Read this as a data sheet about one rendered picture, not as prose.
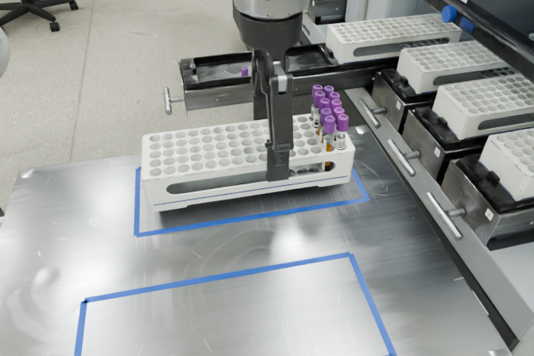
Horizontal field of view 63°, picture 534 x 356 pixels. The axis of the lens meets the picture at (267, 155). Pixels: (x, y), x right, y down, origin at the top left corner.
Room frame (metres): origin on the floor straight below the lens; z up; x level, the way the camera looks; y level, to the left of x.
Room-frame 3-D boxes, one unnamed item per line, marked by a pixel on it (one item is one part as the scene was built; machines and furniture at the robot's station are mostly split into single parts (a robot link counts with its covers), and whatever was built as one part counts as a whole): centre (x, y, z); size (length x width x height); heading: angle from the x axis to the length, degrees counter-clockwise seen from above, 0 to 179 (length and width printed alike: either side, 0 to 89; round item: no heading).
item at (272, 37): (0.50, 0.00, 1.05); 0.08 x 0.07 x 0.09; 11
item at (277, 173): (0.44, -0.01, 0.91); 0.03 x 0.01 x 0.07; 101
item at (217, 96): (0.92, -0.12, 0.78); 0.73 x 0.14 x 0.09; 104
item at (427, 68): (0.84, -0.44, 0.83); 0.30 x 0.10 x 0.06; 104
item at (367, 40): (0.96, -0.30, 0.83); 0.30 x 0.10 x 0.06; 104
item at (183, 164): (0.49, 0.03, 0.87); 0.30 x 0.10 x 0.06; 101
